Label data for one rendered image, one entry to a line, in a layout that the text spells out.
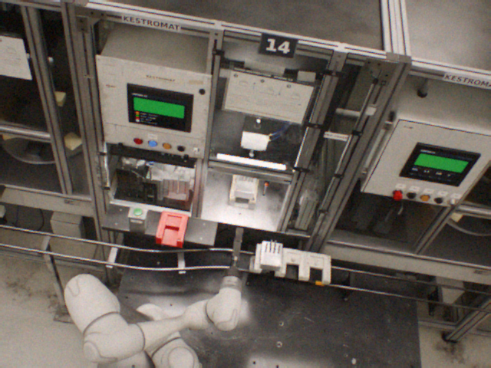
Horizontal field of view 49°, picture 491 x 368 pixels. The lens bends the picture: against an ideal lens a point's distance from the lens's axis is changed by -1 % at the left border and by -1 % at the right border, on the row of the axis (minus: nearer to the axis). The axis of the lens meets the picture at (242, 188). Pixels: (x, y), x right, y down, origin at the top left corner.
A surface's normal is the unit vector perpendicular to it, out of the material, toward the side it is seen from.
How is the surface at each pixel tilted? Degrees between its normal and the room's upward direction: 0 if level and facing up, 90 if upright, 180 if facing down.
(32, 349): 0
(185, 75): 90
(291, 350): 0
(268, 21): 0
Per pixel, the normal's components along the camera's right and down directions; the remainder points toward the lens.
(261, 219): 0.13, -0.60
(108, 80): -0.11, 0.78
